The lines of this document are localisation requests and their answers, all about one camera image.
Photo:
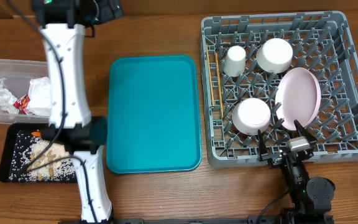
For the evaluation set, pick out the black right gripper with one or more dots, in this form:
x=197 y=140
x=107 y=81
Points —
x=304 y=133

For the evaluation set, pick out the small pink bowl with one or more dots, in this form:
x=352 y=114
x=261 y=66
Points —
x=250 y=116

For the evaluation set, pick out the pink plate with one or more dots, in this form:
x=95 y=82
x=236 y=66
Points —
x=298 y=98

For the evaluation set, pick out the grey dishwasher rack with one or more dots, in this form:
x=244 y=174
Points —
x=322 y=43

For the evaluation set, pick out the cream bowl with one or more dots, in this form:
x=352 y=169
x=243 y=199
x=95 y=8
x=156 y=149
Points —
x=275 y=55

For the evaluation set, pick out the cream plastic cup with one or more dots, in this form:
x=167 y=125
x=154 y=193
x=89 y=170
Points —
x=235 y=61

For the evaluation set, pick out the wooden chopstick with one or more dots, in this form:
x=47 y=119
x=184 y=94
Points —
x=210 y=77
x=219 y=84

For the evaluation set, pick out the clear plastic waste bin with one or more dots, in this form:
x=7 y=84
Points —
x=16 y=76

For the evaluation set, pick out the white napkin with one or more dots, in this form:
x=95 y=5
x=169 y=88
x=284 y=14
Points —
x=40 y=97

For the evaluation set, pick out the red snack wrapper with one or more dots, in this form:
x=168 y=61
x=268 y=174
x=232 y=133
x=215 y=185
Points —
x=21 y=104

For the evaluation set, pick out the foil wrapper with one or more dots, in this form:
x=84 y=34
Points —
x=7 y=99

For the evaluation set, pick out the orange carrot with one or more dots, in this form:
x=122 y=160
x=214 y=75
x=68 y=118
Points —
x=36 y=134

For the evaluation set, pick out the rice and peanut scraps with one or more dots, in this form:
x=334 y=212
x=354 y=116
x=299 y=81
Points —
x=42 y=158

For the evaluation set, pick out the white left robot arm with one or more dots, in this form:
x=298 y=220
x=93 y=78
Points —
x=62 y=25

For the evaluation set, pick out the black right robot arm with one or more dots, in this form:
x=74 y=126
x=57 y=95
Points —
x=311 y=197

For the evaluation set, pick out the black waste tray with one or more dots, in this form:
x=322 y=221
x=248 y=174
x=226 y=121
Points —
x=7 y=153

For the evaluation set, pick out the teal plastic tray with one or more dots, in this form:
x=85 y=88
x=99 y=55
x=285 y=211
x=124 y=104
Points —
x=153 y=115

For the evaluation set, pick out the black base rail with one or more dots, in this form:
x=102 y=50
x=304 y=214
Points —
x=197 y=221

